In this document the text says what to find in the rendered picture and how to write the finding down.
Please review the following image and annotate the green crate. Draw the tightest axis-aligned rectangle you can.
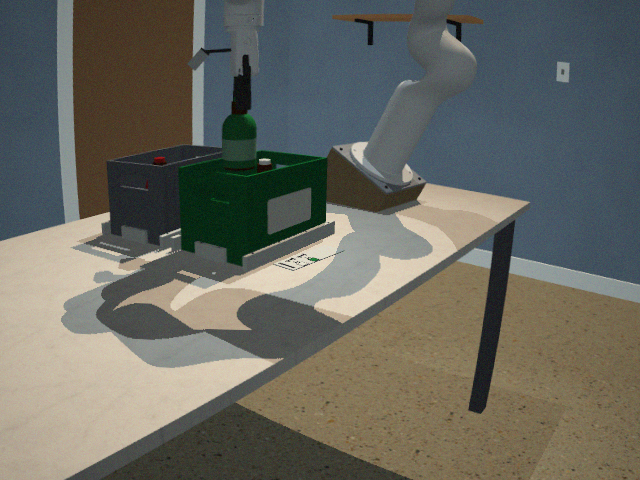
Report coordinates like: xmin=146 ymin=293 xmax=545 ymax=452
xmin=178 ymin=150 xmax=327 ymax=267

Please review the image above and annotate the green glass bottle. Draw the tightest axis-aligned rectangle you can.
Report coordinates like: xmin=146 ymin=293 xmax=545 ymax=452
xmin=222 ymin=97 xmax=257 ymax=171

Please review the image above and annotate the beige paper pick list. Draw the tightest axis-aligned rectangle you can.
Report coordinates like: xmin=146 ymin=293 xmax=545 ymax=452
xmin=273 ymin=245 xmax=345 ymax=270

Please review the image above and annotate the red bottle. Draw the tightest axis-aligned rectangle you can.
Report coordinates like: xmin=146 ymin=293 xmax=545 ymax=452
xmin=146 ymin=157 xmax=167 ymax=189

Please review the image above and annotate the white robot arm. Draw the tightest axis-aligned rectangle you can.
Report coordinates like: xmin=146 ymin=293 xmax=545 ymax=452
xmin=223 ymin=0 xmax=477 ymax=185

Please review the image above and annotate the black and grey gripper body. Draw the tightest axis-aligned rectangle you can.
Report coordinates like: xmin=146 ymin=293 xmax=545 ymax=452
xmin=225 ymin=28 xmax=261 ymax=77

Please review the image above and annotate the grey bottle crate with dividers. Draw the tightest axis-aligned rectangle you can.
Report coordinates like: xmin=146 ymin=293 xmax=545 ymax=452
xmin=107 ymin=144 xmax=222 ymax=246

